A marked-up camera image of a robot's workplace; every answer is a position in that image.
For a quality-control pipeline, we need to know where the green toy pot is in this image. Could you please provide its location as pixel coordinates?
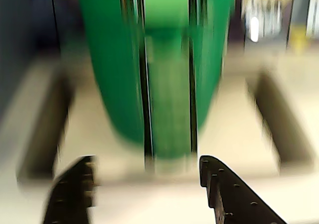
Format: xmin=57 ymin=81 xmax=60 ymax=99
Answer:
xmin=77 ymin=0 xmax=236 ymax=161

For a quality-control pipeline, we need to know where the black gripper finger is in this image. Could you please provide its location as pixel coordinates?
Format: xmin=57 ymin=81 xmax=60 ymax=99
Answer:
xmin=199 ymin=155 xmax=288 ymax=224
xmin=43 ymin=155 xmax=101 ymax=224

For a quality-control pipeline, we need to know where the blue toy kitchen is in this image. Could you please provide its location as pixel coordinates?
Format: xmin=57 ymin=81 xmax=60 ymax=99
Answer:
xmin=0 ymin=0 xmax=319 ymax=224

